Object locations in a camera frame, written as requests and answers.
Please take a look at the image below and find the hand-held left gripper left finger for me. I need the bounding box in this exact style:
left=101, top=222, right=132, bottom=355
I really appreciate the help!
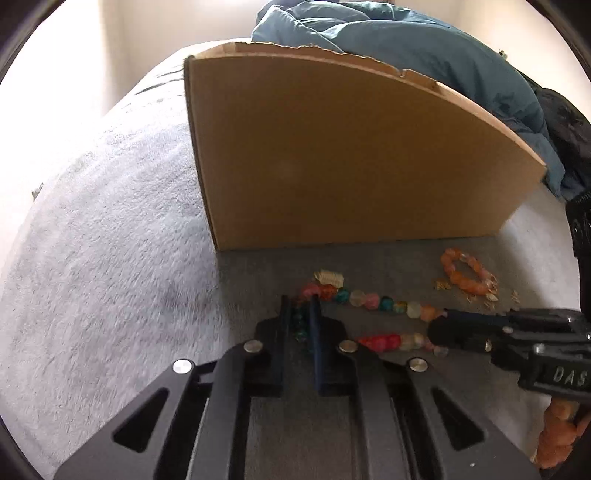
left=53, top=295, right=296, bottom=480

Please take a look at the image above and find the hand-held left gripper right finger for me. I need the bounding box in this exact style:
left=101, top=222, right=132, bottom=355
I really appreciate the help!
left=309, top=299, right=541, bottom=480

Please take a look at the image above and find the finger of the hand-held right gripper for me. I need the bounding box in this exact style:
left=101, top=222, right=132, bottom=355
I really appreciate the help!
left=428, top=320, right=499, bottom=356
left=443, top=309, right=509, bottom=329

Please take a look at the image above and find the orange bead bracelet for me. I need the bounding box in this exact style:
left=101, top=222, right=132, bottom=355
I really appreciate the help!
left=440, top=248, right=499, bottom=296

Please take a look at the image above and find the multicolour bead bracelet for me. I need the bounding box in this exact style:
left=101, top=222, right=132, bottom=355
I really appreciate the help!
left=288, top=282, right=451, bottom=358

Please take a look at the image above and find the brown cardboard box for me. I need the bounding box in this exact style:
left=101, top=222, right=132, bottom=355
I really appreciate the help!
left=184, top=41, right=549, bottom=252

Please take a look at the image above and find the person's right hand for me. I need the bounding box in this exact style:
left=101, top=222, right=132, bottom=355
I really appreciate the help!
left=536, top=398, right=591, bottom=470

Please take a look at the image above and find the grey fleece bed blanket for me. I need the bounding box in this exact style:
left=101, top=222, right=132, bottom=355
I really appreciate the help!
left=0, top=46, right=583, bottom=480

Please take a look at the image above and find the black cloth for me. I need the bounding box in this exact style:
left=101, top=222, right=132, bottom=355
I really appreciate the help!
left=519, top=69, right=591, bottom=201

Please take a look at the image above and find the blue comforter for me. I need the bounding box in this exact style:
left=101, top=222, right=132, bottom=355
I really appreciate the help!
left=250, top=0, right=573, bottom=201

